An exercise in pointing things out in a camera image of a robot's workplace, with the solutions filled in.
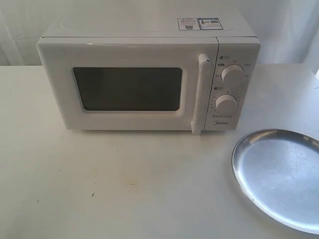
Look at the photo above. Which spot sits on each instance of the white microwave oven body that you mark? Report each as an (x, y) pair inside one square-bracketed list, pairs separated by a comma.
[(237, 45)]

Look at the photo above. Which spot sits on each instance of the lower white control knob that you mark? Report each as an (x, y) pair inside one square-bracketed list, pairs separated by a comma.
[(226, 103)]

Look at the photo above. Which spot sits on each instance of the white control knob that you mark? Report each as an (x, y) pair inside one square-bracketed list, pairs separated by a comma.
[(226, 103), (233, 75)]

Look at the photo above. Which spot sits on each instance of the upper white control knob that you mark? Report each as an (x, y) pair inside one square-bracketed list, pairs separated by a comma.
[(233, 75)]

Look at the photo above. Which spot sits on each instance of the warning label sticker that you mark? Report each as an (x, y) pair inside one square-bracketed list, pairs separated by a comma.
[(188, 24)]

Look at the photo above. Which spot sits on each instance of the round silver metal tray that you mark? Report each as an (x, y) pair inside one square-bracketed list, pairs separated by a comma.
[(278, 170)]

